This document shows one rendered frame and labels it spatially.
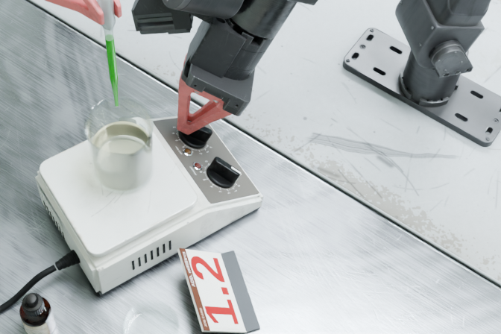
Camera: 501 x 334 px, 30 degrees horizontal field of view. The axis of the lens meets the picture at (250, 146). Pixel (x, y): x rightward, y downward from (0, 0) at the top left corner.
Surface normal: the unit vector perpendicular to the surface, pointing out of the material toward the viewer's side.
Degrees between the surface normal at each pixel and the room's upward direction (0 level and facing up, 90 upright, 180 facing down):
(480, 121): 0
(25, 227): 0
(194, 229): 90
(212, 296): 40
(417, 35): 73
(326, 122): 0
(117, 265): 90
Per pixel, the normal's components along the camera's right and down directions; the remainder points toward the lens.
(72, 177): 0.06, -0.53
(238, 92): 0.47, -0.67
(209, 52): -0.08, 0.61
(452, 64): 0.27, 0.82
